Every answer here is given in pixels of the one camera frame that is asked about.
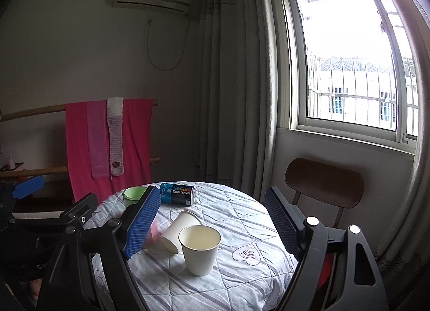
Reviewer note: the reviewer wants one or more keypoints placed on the dark low cabinet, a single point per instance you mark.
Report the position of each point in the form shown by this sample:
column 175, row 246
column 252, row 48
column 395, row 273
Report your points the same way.
column 40, row 200

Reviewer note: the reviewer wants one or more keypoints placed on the quilted striped tablecloth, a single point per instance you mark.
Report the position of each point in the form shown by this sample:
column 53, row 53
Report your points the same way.
column 235, row 294

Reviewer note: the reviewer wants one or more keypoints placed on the wooden towel rack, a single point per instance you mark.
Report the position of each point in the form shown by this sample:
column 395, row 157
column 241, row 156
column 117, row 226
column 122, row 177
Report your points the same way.
column 33, row 111

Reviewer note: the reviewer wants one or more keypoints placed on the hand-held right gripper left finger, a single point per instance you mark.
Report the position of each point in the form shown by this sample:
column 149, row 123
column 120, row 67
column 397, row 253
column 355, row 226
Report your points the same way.
column 141, row 225

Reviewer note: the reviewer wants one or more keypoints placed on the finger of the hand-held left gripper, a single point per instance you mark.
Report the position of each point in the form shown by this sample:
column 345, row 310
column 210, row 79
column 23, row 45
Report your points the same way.
column 28, row 186
column 80, row 208

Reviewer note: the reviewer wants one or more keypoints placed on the blue printed can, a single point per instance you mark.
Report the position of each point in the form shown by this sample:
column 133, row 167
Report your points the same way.
column 178, row 194

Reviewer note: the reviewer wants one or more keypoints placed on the white paper cup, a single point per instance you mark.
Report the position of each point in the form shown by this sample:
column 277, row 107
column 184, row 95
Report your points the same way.
column 178, row 230
column 200, row 253

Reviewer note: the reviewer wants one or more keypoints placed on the pink plastic cup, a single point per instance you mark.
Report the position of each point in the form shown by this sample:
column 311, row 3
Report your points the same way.
column 153, row 235

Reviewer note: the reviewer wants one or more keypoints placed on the large pink towel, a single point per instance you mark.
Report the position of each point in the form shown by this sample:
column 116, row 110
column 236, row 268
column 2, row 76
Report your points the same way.
column 79, row 149

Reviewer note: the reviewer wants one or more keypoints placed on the small white figurine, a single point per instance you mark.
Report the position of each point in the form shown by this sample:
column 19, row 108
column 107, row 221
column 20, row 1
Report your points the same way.
column 9, row 162

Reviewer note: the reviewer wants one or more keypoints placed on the green plastic cup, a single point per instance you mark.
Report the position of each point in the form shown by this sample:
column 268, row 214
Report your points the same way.
column 131, row 196

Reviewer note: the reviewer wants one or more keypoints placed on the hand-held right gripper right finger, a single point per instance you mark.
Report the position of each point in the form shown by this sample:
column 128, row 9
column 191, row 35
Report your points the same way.
column 281, row 222

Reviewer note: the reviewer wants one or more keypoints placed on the white framed window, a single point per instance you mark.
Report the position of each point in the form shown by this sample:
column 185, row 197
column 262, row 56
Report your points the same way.
column 352, row 62

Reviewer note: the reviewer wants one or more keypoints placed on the grey pleated curtain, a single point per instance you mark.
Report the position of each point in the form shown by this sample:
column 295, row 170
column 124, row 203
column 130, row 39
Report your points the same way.
column 235, row 95

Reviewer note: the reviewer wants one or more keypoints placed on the brown wooden chair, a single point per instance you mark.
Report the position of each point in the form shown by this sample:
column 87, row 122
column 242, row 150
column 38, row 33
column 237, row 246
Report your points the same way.
column 324, row 185

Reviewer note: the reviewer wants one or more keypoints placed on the white and pink knitted scarf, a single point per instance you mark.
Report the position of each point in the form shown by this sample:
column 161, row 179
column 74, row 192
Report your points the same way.
column 116, row 136

